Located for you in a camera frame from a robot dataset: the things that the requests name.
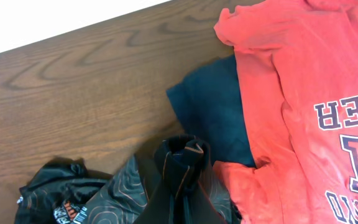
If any black orange-patterned jersey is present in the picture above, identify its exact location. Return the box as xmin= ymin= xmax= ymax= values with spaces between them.
xmin=14 ymin=135 xmax=242 ymax=224

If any navy blue garment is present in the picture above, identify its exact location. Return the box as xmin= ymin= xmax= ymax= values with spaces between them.
xmin=166 ymin=55 xmax=255 ymax=167

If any red printed t-shirt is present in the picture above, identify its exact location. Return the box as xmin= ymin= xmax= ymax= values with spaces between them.
xmin=214 ymin=1 xmax=358 ymax=223

